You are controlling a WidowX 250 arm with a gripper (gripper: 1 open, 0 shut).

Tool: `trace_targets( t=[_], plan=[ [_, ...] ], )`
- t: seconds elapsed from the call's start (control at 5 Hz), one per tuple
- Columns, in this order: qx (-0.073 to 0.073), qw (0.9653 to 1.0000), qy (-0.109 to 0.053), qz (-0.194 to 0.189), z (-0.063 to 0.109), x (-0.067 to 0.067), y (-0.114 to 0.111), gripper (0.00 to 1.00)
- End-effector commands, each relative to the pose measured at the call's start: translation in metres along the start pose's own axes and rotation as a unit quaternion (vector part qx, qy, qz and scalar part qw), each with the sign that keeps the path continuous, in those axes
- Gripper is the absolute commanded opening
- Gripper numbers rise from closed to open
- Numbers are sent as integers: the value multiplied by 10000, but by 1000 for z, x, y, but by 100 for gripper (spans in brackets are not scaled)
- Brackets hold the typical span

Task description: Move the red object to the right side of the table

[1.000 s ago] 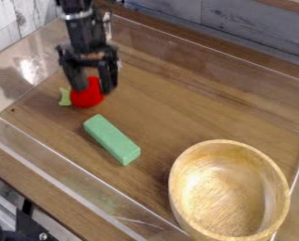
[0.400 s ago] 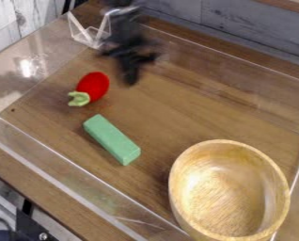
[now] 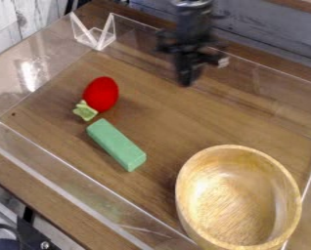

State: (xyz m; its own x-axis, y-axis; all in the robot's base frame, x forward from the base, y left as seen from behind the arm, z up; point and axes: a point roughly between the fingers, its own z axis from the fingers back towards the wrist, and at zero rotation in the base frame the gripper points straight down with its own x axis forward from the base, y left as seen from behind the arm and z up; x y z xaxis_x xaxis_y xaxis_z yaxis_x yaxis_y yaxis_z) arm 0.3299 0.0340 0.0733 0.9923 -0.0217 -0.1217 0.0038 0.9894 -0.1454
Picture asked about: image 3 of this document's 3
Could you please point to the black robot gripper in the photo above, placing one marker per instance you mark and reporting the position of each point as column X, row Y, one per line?
column 186, row 40

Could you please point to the red plush strawberry toy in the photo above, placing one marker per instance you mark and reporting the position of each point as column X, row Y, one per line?
column 99, row 97

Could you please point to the green rectangular block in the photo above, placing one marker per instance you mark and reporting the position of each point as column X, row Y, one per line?
column 116, row 144

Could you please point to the wooden bowl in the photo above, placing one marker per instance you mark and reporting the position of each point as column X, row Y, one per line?
column 237, row 199

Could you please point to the clear acrylic front barrier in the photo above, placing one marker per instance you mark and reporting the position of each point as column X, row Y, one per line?
column 99, row 219

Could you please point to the black clamp with screw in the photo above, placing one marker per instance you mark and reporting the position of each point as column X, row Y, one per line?
column 30, row 238

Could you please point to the clear acrylic corner bracket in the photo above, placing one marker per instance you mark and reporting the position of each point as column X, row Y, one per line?
column 96, row 38

